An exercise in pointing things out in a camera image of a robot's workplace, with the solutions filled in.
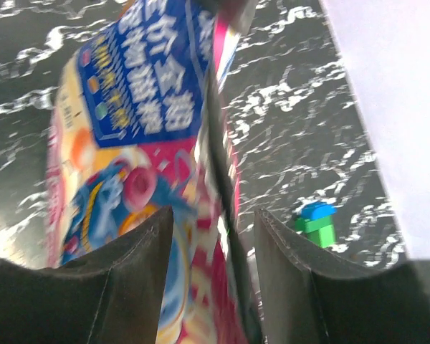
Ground pink pet food bag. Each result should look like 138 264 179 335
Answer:
47 1 263 343

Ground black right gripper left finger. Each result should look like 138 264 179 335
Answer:
0 208 173 343

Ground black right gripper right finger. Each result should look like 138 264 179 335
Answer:
254 209 430 343

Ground blue green toy blocks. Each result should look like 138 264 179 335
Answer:
295 201 336 248

